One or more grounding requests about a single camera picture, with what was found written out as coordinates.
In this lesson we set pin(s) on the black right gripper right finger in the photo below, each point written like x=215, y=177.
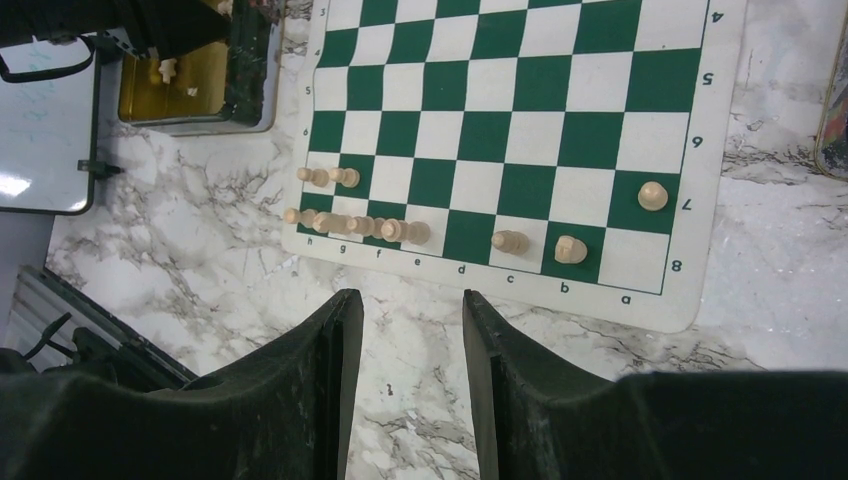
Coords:
x=538, y=416

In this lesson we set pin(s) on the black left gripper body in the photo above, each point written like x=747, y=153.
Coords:
x=145, y=29

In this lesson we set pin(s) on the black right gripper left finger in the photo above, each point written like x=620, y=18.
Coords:
x=283, y=411

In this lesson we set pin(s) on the white knight chess piece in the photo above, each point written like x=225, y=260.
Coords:
x=570, y=250

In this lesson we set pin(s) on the white bishop piece c file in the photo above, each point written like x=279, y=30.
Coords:
x=510, y=242

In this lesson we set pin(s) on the white pawn piece a file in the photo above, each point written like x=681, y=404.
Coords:
x=652, y=196

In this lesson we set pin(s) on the white king chess piece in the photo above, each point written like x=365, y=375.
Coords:
x=167, y=70

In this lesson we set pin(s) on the gold tin with white pieces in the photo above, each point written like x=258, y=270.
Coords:
x=226, y=87

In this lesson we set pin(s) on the green white chess board mat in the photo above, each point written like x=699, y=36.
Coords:
x=543, y=117

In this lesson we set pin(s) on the empty gold tin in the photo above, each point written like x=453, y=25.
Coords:
x=831, y=140

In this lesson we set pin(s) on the small whiteboard with black frame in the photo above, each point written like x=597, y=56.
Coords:
x=49, y=133

